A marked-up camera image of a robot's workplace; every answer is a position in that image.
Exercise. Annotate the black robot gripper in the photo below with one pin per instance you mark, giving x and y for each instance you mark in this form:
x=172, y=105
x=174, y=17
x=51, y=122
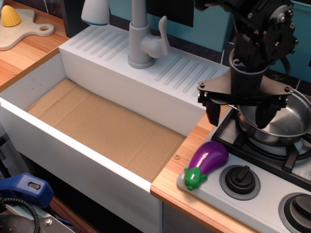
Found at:
x=243, y=86

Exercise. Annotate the stainless steel pot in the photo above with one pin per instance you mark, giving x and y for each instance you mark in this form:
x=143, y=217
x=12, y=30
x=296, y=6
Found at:
x=286, y=128

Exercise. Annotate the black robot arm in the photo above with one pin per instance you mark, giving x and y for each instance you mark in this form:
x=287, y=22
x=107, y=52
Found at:
x=264, y=35

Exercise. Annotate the white toy sink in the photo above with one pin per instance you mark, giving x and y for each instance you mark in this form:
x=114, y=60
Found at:
x=97, y=60

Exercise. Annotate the purple toy eggplant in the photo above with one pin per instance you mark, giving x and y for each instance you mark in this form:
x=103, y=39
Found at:
x=210, y=156

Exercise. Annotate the black burner grate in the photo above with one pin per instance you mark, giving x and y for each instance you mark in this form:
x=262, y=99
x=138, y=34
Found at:
x=289, y=162

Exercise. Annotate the left black stove knob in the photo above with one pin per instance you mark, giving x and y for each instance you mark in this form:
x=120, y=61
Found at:
x=240, y=182

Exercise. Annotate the black stove knob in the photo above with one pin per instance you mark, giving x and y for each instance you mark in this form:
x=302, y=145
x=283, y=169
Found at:
x=240, y=182
x=295, y=212

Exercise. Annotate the right teal box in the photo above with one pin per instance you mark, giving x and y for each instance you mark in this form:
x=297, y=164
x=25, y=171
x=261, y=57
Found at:
x=300, y=61

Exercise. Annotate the white toy stove top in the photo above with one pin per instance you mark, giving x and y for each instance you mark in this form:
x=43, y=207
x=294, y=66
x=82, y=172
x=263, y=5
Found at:
x=267, y=188

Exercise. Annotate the brown cardboard sheet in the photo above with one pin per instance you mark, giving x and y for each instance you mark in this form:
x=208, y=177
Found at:
x=130, y=140

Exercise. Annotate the right black stove knob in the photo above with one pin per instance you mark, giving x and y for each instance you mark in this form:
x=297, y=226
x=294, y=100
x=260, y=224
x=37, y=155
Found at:
x=295, y=212

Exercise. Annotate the grey toy faucet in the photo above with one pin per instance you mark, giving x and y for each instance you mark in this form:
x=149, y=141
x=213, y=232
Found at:
x=144, y=47

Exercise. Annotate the blue plastic clamp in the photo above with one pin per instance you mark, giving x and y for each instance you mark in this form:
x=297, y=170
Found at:
x=28, y=188

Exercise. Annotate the light wooden cutting board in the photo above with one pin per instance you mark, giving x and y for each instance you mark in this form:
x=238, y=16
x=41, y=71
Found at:
x=10, y=36

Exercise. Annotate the yellow toy corn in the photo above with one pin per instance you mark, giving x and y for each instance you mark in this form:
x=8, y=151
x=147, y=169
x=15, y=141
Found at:
x=9, y=16

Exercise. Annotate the grey metal bracket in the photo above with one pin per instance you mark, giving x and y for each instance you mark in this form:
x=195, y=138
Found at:
x=18, y=219

